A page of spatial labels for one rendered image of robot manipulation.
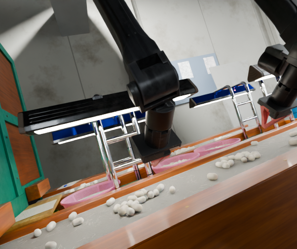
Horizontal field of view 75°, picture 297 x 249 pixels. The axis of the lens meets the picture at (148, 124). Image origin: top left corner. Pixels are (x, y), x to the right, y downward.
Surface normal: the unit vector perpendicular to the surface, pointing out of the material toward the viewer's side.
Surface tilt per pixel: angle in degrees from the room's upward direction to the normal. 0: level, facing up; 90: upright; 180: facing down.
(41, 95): 90
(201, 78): 90
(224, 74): 83
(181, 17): 90
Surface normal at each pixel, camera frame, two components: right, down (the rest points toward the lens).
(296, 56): -0.92, 0.31
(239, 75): 0.21, -0.24
